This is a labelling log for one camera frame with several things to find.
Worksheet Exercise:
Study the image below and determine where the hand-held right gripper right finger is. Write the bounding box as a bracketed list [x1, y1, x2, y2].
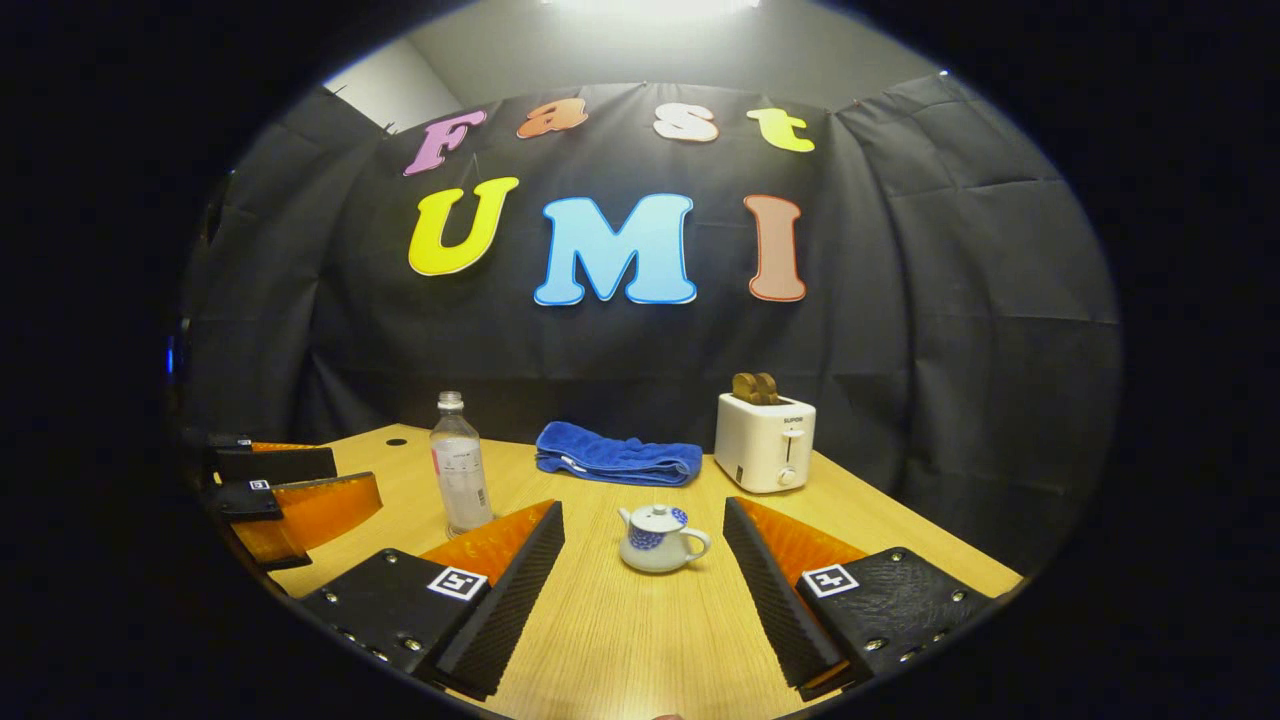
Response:
[722, 496, 996, 701]

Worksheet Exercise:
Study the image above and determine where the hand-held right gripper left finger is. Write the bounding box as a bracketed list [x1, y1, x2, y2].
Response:
[298, 500, 567, 701]

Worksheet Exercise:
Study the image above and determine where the clear plastic water bottle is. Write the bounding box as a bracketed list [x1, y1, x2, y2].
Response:
[430, 391, 494, 539]

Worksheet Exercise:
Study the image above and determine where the white toaster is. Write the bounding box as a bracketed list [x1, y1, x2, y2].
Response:
[714, 392, 817, 494]

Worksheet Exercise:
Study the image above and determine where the folded blue towel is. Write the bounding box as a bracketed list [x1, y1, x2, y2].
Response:
[535, 421, 704, 488]

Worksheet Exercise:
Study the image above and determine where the ceiling light panel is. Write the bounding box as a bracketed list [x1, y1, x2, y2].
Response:
[545, 0, 763, 17]

